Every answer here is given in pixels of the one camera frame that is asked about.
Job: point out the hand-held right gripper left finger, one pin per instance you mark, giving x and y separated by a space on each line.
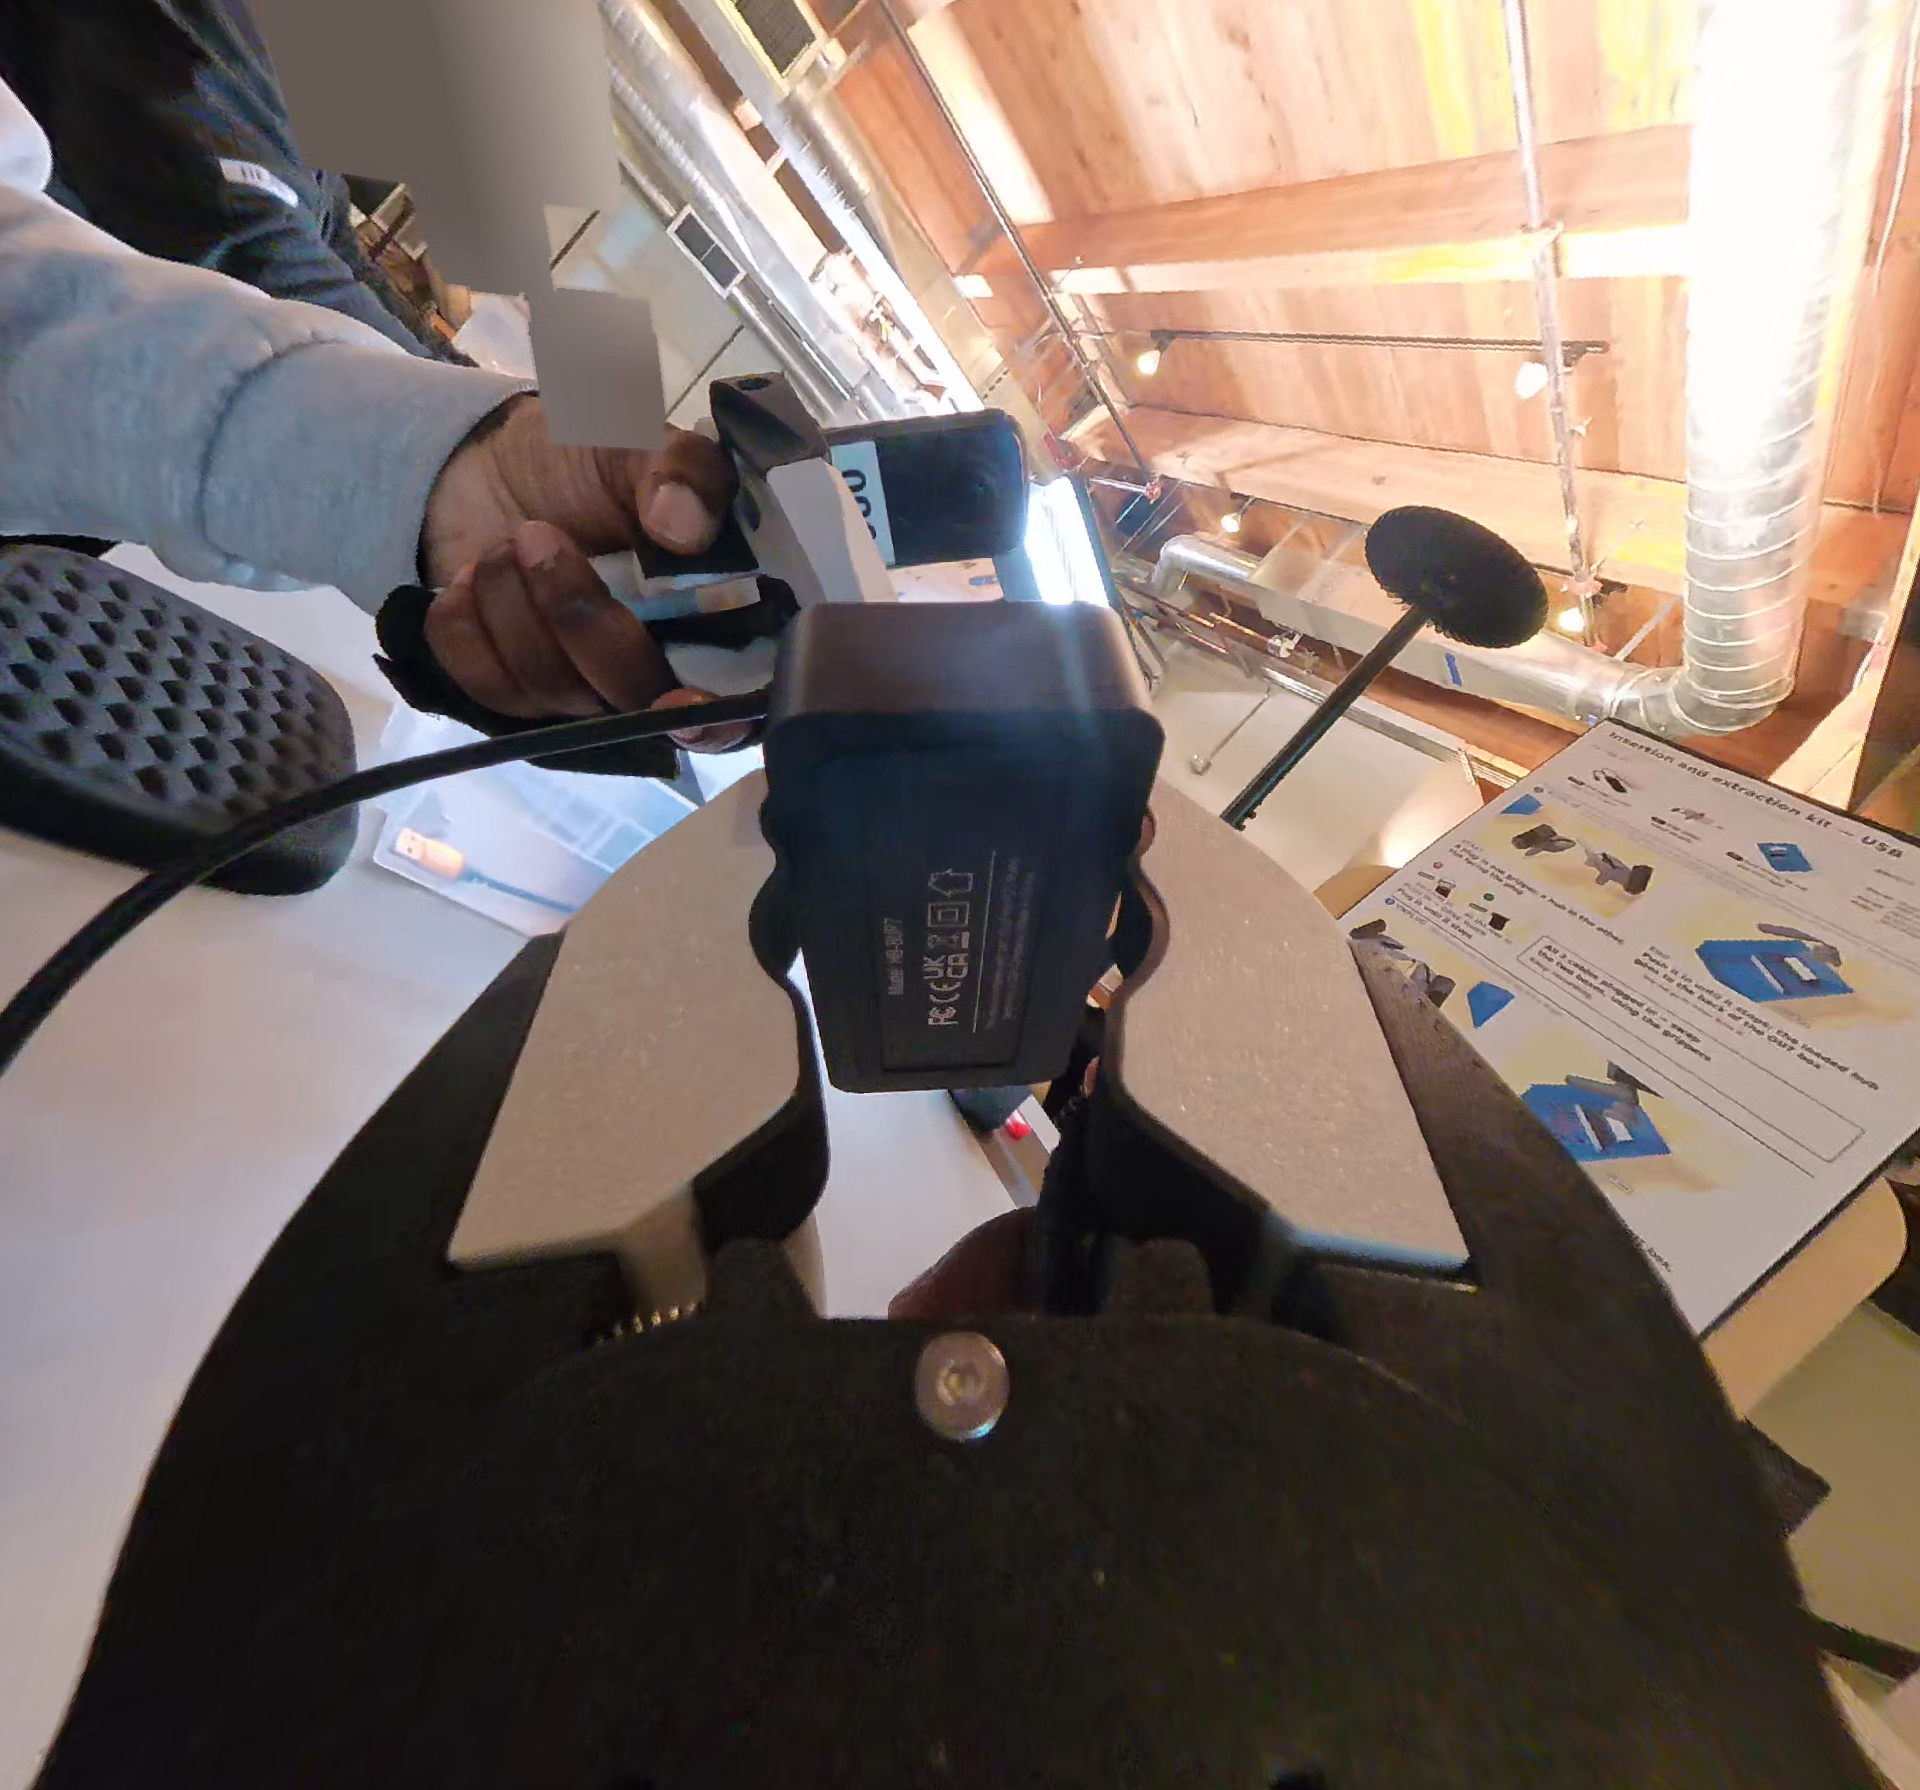
632 1010

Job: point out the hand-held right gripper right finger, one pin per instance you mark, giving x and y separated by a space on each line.
1275 1039

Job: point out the black usb hub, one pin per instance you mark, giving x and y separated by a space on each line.
961 830

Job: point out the person's left forearm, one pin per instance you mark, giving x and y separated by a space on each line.
181 379

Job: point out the person's right hand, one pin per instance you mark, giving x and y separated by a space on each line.
967 1272

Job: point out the person's left hand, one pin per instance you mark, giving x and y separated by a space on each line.
525 531

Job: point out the clear plastic bag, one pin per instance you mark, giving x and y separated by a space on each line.
601 806

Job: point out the printed instruction sheet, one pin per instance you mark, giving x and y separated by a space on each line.
1649 950

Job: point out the black perforated chair armrest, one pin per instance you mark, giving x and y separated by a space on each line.
149 710

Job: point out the dark cloth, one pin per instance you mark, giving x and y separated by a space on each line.
149 50

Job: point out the silver duct with vent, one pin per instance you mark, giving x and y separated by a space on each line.
705 246
838 170

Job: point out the large silver ventilation duct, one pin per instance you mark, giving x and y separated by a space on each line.
1771 320

